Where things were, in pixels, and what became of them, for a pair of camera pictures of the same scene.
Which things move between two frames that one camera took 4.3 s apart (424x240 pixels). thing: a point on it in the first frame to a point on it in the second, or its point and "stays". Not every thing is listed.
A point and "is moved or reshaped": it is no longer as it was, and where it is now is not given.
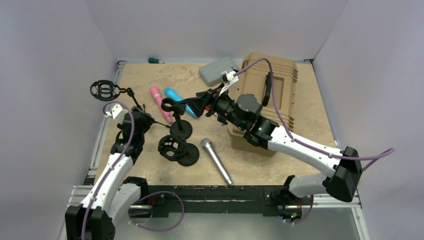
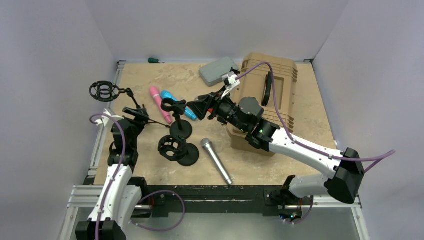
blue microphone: (175, 95) is moved or reshaped
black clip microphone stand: (180, 129) stays
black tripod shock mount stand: (105, 90) stays
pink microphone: (156, 93) stays
